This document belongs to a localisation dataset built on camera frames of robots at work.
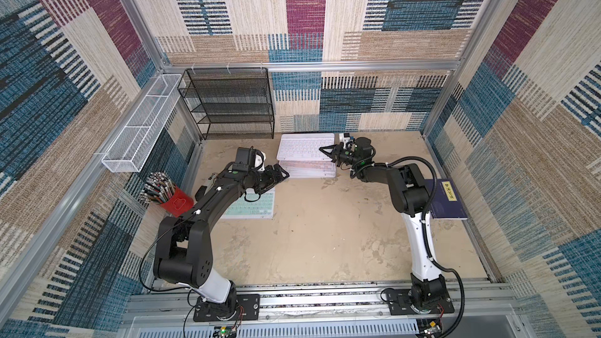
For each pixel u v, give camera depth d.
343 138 1.02
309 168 1.05
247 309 0.73
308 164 1.05
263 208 0.96
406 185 0.68
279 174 0.79
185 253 0.44
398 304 0.73
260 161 0.76
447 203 0.96
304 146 1.04
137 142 0.73
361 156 0.89
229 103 1.11
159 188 0.82
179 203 0.87
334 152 0.96
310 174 1.07
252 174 0.74
